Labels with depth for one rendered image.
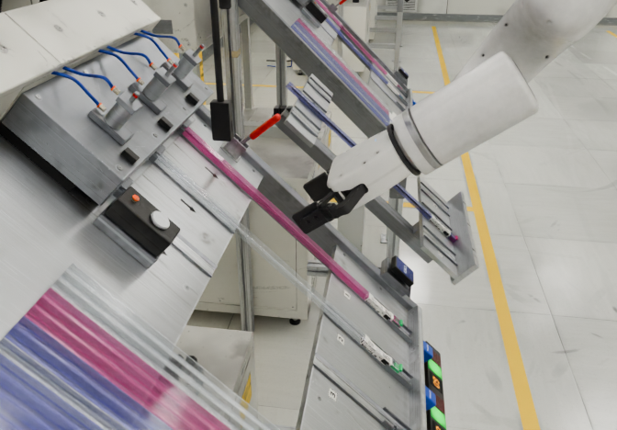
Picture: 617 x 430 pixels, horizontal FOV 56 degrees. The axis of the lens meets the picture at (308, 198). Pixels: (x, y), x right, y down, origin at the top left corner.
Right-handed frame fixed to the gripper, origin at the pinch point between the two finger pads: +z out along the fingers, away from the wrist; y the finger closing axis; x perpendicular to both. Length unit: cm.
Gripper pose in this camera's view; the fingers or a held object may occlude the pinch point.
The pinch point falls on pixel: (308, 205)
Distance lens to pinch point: 80.5
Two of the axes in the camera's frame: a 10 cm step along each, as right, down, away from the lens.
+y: -1.5, 4.4, -8.9
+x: 5.8, 7.6, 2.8
